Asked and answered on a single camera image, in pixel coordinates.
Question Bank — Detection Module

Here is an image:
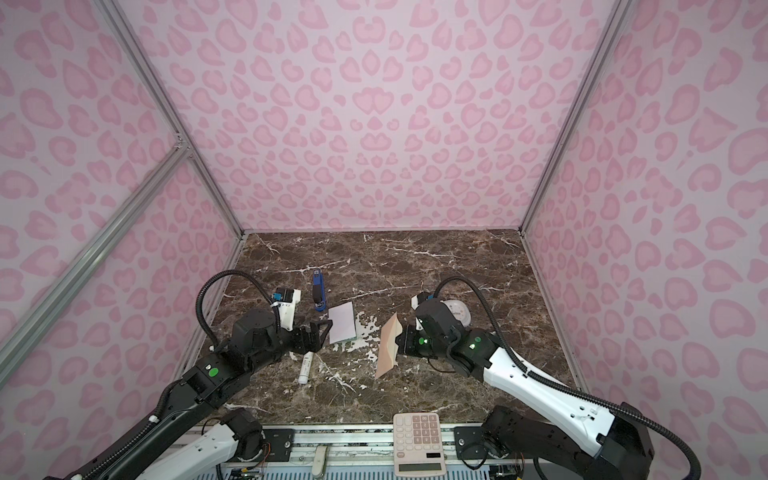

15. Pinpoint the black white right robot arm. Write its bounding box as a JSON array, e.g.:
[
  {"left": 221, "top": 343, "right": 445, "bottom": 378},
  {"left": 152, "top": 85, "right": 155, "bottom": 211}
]
[{"left": 379, "top": 299, "right": 654, "bottom": 479}]

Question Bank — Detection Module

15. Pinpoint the pink white calculator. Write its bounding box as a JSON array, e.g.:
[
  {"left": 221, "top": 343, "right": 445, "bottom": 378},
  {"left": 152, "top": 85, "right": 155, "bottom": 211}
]
[{"left": 393, "top": 412, "right": 447, "bottom": 479}]

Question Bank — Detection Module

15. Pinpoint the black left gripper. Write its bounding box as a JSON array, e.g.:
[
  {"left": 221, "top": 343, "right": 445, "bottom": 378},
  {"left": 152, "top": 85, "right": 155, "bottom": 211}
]
[{"left": 250, "top": 312, "right": 334, "bottom": 377}]

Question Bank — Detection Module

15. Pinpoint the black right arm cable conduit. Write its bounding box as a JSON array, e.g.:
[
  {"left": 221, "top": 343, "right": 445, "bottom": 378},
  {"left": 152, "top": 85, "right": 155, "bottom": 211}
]
[{"left": 433, "top": 275, "right": 702, "bottom": 480}]

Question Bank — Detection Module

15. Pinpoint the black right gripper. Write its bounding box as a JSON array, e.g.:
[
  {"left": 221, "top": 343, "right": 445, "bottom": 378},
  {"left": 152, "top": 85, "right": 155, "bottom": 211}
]
[{"left": 389, "top": 324, "right": 450, "bottom": 360}]

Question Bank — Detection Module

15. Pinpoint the peach pink envelope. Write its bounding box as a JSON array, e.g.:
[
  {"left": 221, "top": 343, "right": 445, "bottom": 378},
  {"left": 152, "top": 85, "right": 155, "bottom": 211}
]
[{"left": 375, "top": 314, "right": 403, "bottom": 379}]

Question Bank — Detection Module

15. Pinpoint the white glue stick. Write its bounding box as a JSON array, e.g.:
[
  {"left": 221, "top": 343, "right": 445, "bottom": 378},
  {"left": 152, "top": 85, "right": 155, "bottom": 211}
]
[{"left": 297, "top": 352, "right": 314, "bottom": 385}]

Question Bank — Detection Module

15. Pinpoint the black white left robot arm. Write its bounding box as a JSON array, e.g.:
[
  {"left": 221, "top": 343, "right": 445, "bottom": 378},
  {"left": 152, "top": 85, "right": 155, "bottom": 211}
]
[{"left": 64, "top": 308, "right": 333, "bottom": 479}]

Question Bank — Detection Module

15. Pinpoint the small white alarm clock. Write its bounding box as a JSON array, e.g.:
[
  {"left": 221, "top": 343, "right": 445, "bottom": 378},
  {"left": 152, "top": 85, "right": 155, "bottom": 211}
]
[{"left": 443, "top": 299, "right": 472, "bottom": 328}]

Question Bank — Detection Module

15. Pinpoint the diagonal aluminium frame bar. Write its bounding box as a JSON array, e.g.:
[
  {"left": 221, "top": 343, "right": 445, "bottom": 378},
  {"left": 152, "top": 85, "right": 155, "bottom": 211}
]
[{"left": 1, "top": 141, "right": 188, "bottom": 385}]

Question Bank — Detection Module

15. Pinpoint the white letter paper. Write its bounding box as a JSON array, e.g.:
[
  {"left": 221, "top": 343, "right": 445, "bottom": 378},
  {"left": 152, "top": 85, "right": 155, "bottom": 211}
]
[{"left": 328, "top": 302, "right": 357, "bottom": 344}]

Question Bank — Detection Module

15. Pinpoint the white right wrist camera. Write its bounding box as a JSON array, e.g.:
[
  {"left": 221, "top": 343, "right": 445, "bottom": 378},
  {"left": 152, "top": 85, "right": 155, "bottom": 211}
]
[{"left": 411, "top": 292, "right": 433, "bottom": 310}]

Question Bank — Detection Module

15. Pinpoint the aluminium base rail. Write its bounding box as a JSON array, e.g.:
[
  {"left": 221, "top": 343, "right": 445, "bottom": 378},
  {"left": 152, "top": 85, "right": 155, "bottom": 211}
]
[{"left": 110, "top": 421, "right": 637, "bottom": 480}]

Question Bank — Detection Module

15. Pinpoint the white clip on rail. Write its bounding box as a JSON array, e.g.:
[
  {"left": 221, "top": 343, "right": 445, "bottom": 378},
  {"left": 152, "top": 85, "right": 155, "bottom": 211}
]
[{"left": 311, "top": 445, "right": 328, "bottom": 480}]

